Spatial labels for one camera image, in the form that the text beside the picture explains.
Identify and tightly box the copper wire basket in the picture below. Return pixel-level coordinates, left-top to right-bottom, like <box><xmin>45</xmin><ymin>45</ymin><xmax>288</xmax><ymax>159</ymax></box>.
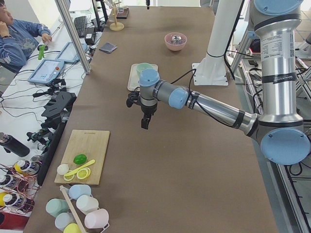
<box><xmin>0</xmin><ymin>160</ymin><xmax>40</xmax><ymax>215</ymax></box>

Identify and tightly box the light blue cup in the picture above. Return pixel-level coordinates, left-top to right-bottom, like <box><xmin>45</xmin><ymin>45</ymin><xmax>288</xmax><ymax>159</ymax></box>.
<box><xmin>69</xmin><ymin>184</ymin><xmax>91</xmax><ymax>200</ymax></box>

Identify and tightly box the pale blue cup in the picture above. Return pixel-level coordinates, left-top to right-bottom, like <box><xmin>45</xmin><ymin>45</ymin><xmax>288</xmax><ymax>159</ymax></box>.
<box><xmin>54</xmin><ymin>213</ymin><xmax>76</xmax><ymax>232</ymax></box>

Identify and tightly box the lemon slice left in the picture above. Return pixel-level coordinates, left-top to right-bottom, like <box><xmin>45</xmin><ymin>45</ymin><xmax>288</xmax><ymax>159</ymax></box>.
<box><xmin>63</xmin><ymin>174</ymin><xmax>75</xmax><ymax>182</ymax></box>

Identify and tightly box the black keyboard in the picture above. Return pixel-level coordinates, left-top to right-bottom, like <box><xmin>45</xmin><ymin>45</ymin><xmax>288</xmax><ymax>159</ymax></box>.
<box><xmin>73</xmin><ymin>16</ymin><xmax>87</xmax><ymax>38</ymax></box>

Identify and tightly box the white lemon end piece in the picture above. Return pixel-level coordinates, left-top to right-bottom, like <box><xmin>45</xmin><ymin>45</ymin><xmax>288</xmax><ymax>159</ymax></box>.
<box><xmin>57</xmin><ymin>164</ymin><xmax>69</xmax><ymax>176</ymax></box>

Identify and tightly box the teach pendant tablet far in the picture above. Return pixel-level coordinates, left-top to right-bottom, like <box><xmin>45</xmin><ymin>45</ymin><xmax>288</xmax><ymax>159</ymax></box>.
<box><xmin>55</xmin><ymin>42</ymin><xmax>79</xmax><ymax>64</ymax></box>

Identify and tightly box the black water bottle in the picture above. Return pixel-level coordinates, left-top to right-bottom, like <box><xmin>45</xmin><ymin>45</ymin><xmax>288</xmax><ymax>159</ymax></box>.
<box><xmin>0</xmin><ymin>132</ymin><xmax>30</xmax><ymax>157</ymax></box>

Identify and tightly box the green handled tool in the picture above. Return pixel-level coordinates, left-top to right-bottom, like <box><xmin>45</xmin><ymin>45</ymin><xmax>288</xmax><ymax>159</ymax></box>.
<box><xmin>38</xmin><ymin>44</ymin><xmax>46</xmax><ymax>60</ymax></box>

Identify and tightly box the yellow bottle lower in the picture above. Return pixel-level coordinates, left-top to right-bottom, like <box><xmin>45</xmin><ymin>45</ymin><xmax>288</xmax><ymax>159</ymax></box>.
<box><xmin>0</xmin><ymin>192</ymin><xmax>25</xmax><ymax>208</ymax></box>

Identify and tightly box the grey folded cloth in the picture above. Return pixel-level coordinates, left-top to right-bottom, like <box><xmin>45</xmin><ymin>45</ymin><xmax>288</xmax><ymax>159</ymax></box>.
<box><xmin>99</xmin><ymin>42</ymin><xmax>118</xmax><ymax>54</ymax></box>

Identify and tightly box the black power adapter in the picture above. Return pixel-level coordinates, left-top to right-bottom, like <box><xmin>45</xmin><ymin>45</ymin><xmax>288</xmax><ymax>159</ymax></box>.
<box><xmin>85</xmin><ymin>27</ymin><xmax>96</xmax><ymax>45</ymax></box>

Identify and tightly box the black computer mouse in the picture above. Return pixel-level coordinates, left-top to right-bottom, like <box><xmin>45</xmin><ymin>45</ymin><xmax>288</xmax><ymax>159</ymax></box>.
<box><xmin>37</xmin><ymin>45</ymin><xmax>49</xmax><ymax>51</ymax></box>

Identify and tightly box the white cup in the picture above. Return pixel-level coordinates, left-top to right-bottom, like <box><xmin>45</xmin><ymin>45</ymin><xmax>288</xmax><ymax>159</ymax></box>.
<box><xmin>76</xmin><ymin>195</ymin><xmax>99</xmax><ymax>215</ymax></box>

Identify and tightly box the pink bowl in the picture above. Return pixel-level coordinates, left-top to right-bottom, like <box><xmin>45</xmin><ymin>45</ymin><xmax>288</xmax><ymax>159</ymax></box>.
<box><xmin>164</xmin><ymin>32</ymin><xmax>187</xmax><ymax>51</ymax></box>

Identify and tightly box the aluminium frame post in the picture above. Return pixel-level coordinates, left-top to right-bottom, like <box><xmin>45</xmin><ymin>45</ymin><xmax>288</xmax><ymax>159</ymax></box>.
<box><xmin>55</xmin><ymin>0</ymin><xmax>91</xmax><ymax>75</ymax></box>

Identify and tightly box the cream rectangular tray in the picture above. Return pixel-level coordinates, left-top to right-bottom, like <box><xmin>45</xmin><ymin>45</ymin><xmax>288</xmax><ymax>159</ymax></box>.
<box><xmin>127</xmin><ymin>63</ymin><xmax>158</xmax><ymax>91</ymax></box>

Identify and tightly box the yellow bottle upper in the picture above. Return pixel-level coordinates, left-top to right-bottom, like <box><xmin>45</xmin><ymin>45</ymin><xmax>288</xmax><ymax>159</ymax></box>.
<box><xmin>15</xmin><ymin>160</ymin><xmax>40</xmax><ymax>175</ymax></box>

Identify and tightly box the yellow plastic knife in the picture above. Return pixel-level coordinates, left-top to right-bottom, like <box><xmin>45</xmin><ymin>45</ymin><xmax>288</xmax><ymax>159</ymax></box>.
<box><xmin>64</xmin><ymin>159</ymin><xmax>96</xmax><ymax>176</ymax></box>

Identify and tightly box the lemon slice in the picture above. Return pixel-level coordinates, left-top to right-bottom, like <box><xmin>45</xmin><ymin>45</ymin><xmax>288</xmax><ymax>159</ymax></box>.
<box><xmin>63</xmin><ymin>174</ymin><xmax>75</xmax><ymax>182</ymax></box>
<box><xmin>76</xmin><ymin>167</ymin><xmax>91</xmax><ymax>180</ymax></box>

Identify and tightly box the black gripper holder rack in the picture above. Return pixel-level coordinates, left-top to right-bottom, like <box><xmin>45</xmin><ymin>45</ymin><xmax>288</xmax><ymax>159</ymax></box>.
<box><xmin>27</xmin><ymin>91</ymin><xmax>77</xmax><ymax>185</ymax></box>

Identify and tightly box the green bowl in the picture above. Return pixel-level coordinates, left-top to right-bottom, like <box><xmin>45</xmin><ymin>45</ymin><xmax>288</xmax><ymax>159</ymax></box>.
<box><xmin>136</xmin><ymin>63</ymin><xmax>153</xmax><ymax>77</ymax></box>

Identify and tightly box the dark wooden tray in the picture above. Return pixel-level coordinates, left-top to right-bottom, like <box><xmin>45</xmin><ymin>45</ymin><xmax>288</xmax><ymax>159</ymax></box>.
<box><xmin>117</xmin><ymin>7</ymin><xmax>129</xmax><ymax>19</ymax></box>

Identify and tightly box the teach pendant tablet near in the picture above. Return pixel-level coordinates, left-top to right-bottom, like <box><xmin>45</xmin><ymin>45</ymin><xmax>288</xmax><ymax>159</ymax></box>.
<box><xmin>28</xmin><ymin>59</ymin><xmax>65</xmax><ymax>84</ymax></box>

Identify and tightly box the teach pendant tablet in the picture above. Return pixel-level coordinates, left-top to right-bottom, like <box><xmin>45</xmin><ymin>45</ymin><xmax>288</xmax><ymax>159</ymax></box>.
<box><xmin>55</xmin><ymin>42</ymin><xmax>79</xmax><ymax>64</ymax></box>
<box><xmin>28</xmin><ymin>59</ymin><xmax>65</xmax><ymax>84</ymax></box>

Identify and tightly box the pink cup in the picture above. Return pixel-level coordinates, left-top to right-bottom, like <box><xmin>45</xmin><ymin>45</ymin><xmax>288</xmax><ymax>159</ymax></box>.
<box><xmin>84</xmin><ymin>208</ymin><xmax>109</xmax><ymax>229</ymax></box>

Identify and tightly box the wooden stand with base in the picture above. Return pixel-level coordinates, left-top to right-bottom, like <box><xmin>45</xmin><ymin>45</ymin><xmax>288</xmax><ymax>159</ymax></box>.
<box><xmin>105</xmin><ymin>0</ymin><xmax>124</xmax><ymax>31</ymax></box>

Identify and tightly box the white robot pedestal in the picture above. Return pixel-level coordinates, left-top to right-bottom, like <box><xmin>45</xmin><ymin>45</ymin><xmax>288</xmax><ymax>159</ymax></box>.
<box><xmin>192</xmin><ymin>0</ymin><xmax>244</xmax><ymax>86</ymax></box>

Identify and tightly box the lemon slice right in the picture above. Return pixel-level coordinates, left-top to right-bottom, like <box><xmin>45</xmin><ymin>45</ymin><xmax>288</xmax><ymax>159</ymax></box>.
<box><xmin>76</xmin><ymin>167</ymin><xmax>91</xmax><ymax>180</ymax></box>

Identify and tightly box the green lime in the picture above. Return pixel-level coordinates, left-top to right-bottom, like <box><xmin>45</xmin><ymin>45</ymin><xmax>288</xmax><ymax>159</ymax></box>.
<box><xmin>73</xmin><ymin>154</ymin><xmax>87</xmax><ymax>165</ymax></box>

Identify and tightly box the bottle middle dark label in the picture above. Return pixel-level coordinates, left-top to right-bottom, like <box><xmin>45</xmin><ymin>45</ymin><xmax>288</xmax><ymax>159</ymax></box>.
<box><xmin>0</xmin><ymin>174</ymin><xmax>20</xmax><ymax>189</ymax></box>

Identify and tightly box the wooden cutting board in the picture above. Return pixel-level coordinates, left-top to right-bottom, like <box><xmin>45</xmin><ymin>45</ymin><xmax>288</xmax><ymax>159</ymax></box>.
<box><xmin>54</xmin><ymin>130</ymin><xmax>110</xmax><ymax>185</ymax></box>

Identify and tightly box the yellow bottle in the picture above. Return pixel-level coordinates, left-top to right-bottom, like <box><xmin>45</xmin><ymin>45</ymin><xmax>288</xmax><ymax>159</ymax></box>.
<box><xmin>15</xmin><ymin>160</ymin><xmax>40</xmax><ymax>175</ymax></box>
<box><xmin>0</xmin><ymin>192</ymin><xmax>25</xmax><ymax>208</ymax></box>

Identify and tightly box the person in blue hoodie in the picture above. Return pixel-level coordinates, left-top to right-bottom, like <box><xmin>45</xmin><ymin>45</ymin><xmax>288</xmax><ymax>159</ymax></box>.
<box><xmin>0</xmin><ymin>0</ymin><xmax>52</xmax><ymax>73</ymax></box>

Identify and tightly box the mint green cup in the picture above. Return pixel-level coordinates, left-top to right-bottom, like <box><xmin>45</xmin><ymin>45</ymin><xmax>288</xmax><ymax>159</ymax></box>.
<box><xmin>46</xmin><ymin>199</ymin><xmax>69</xmax><ymax>217</ymax></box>

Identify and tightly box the yellow cup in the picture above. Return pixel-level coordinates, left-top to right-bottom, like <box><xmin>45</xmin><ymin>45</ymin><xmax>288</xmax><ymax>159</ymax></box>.
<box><xmin>63</xmin><ymin>223</ymin><xmax>81</xmax><ymax>233</ymax></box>

